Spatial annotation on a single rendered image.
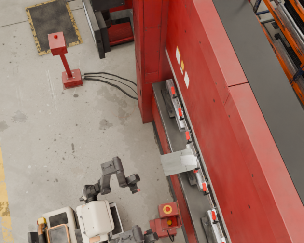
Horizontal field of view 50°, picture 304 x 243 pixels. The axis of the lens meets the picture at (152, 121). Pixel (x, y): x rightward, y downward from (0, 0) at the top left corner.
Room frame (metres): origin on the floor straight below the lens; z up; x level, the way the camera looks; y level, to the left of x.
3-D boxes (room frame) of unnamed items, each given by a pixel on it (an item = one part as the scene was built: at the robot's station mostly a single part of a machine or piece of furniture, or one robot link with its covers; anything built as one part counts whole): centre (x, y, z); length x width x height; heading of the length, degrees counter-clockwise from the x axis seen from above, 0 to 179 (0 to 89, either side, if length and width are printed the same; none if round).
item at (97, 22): (1.89, 0.48, 1.42); 0.45 x 0.12 x 0.36; 20
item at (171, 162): (0.84, -0.22, 1.00); 0.26 x 0.18 x 0.01; 106
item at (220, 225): (0.33, -0.51, 1.26); 0.15 x 0.09 x 0.17; 16
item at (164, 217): (0.46, -0.17, 0.75); 0.20 x 0.16 x 0.18; 11
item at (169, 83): (1.41, -0.21, 0.92); 0.50 x 0.06 x 0.10; 16
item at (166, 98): (1.45, -0.14, 0.89); 0.30 x 0.05 x 0.03; 16
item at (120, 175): (0.61, 0.21, 1.40); 0.11 x 0.06 x 0.43; 19
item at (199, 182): (0.83, -0.38, 0.92); 0.39 x 0.06 x 0.10; 16
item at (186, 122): (1.10, -0.30, 1.26); 0.15 x 0.09 x 0.17; 16
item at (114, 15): (2.06, 0.25, 1.17); 0.40 x 0.24 x 0.07; 16
